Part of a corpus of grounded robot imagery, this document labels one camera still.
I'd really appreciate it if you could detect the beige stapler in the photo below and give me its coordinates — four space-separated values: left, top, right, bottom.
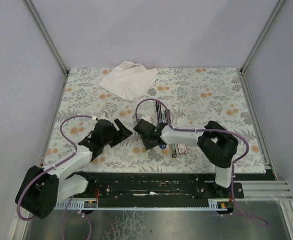
164 110 177 159

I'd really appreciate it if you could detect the red and white staple box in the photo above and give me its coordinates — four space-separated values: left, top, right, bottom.
177 143 187 155

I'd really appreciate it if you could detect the blue stapler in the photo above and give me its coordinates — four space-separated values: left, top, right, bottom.
155 101 166 150

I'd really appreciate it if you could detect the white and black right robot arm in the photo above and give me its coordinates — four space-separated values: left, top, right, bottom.
134 119 238 188

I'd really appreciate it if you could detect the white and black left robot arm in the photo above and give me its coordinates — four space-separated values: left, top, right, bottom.
15 118 133 221

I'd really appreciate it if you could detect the floral patterned table mat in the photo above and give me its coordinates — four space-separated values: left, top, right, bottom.
43 67 265 174

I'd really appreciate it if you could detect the white folded cloth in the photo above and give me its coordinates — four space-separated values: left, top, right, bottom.
100 61 159 102

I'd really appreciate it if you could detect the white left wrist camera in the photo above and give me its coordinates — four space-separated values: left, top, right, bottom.
91 113 111 123

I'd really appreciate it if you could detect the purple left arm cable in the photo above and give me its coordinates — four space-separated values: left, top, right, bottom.
16 115 98 221

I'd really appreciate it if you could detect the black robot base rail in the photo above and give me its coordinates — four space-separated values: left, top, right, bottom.
75 171 244 207

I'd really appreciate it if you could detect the white slotted cable duct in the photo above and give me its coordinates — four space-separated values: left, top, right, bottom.
54 198 228 213

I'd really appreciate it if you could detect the left aluminium frame post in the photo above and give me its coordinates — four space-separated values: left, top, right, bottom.
25 0 70 76

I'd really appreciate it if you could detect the aluminium frame post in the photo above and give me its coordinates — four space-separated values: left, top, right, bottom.
240 0 287 75
25 0 70 76

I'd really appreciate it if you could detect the right aluminium frame post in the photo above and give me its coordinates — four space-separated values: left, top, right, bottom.
240 0 287 75

